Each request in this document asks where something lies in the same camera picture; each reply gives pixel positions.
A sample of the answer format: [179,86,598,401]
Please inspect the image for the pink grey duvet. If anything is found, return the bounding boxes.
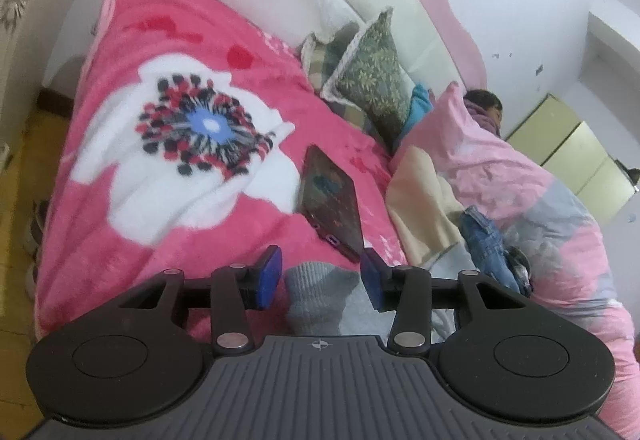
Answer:
[390,82,639,439]

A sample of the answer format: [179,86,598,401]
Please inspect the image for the yellow cabinet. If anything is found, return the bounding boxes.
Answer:
[506,94,638,226]

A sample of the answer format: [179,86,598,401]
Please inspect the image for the white carved wardrobe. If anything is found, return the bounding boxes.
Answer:
[0,0,124,201]

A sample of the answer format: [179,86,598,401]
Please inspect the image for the beige cloth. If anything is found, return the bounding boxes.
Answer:
[385,145,464,270]

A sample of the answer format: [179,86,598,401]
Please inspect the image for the sleeping child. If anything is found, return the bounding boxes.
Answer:
[463,89,503,138]

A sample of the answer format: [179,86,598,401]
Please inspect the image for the green patterned pillow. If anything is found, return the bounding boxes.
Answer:
[320,7,412,146]

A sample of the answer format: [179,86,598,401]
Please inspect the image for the pink floral bed blanket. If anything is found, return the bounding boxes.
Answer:
[35,0,406,337]

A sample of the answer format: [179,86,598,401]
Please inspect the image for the grey sweater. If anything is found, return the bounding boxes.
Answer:
[283,261,452,346]

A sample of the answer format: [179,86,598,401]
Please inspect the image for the blue jeans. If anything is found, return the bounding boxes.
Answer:
[459,206,533,297]

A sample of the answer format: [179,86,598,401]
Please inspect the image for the black tablet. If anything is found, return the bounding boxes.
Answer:
[299,145,363,262]

